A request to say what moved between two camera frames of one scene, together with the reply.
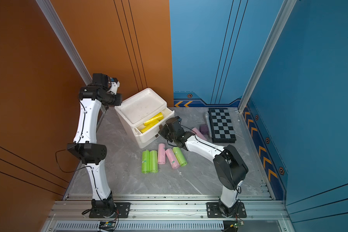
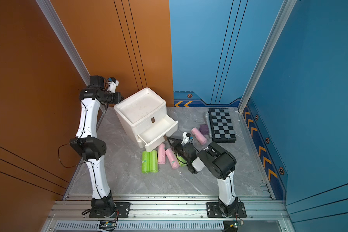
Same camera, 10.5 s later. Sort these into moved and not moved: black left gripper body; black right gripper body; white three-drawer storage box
Moved: black right gripper body
Not moved: white three-drawer storage box; black left gripper body
